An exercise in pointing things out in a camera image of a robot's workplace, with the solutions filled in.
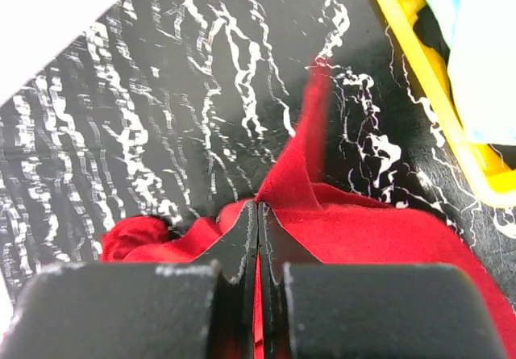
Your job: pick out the yellow plastic bin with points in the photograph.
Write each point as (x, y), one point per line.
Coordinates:
(490, 178)

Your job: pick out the turquoise t shirt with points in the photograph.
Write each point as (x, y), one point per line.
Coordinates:
(481, 67)

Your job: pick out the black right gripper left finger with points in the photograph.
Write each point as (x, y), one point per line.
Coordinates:
(230, 332)

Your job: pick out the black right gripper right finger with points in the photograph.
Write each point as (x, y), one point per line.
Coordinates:
(276, 248)

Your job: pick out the dark red polo shirt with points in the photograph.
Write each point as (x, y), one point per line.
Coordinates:
(337, 226)

